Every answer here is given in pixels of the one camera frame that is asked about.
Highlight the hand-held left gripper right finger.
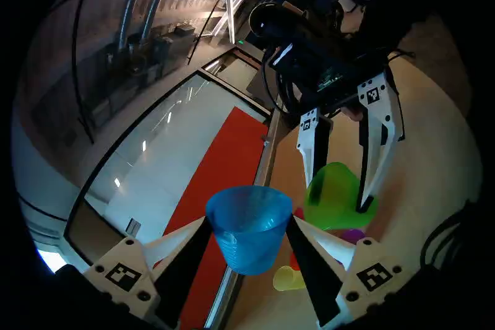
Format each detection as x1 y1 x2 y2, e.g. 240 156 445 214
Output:
285 215 405 328

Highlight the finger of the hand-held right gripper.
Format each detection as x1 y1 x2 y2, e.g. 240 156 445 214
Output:
296 106 334 193
355 72 406 214

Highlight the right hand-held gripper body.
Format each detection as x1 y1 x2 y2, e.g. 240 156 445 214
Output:
249 2 392 115

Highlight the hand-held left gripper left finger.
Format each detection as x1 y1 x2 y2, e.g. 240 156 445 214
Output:
82 215 215 330

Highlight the green plastic cup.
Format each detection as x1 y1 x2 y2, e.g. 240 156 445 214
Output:
303 162 378 231

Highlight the blue plastic cup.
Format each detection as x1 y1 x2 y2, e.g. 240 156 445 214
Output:
205 186 293 277

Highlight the person's right hand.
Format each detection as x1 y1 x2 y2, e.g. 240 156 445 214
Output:
342 106 365 123

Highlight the purple plastic cup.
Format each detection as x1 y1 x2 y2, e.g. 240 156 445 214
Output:
340 228 367 246

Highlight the red plastic cup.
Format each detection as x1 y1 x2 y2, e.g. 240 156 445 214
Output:
290 207 306 271

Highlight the yellow plastic cup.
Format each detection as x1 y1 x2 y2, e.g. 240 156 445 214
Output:
273 265 307 292

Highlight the red desk screen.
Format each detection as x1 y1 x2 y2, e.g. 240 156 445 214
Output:
154 106 281 330

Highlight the black cable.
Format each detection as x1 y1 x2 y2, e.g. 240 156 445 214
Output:
420 206 479 270
260 46 295 115

